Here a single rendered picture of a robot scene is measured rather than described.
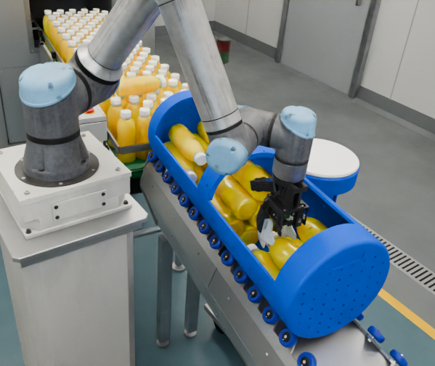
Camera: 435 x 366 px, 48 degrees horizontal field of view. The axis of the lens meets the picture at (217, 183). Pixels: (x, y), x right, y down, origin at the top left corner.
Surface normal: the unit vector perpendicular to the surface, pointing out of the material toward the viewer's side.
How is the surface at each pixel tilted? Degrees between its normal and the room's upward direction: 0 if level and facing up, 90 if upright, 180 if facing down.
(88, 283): 90
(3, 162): 2
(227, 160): 89
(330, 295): 90
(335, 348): 0
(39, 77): 7
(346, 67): 90
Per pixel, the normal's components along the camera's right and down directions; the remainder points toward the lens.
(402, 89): -0.82, 0.25
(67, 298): 0.57, 0.47
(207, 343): 0.08, -0.84
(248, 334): -0.81, -0.11
